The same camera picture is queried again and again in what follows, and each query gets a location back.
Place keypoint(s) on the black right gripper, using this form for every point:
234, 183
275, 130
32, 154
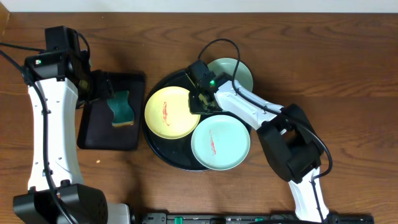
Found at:
192, 98

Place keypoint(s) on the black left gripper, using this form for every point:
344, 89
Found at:
101, 86

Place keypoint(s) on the yellow plate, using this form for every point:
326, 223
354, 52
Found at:
167, 113

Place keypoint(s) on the green yellow sponge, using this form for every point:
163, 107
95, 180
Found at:
123, 114

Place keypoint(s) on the light green plate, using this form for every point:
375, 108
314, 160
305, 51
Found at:
220, 142
227, 65

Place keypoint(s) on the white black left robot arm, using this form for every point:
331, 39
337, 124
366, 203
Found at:
57, 83

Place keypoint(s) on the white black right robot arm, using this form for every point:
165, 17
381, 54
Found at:
291, 146

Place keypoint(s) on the black rectangular tray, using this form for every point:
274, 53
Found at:
96, 130

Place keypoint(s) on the black round tray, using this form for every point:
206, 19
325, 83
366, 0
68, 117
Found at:
178, 152

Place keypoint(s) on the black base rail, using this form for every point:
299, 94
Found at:
163, 218

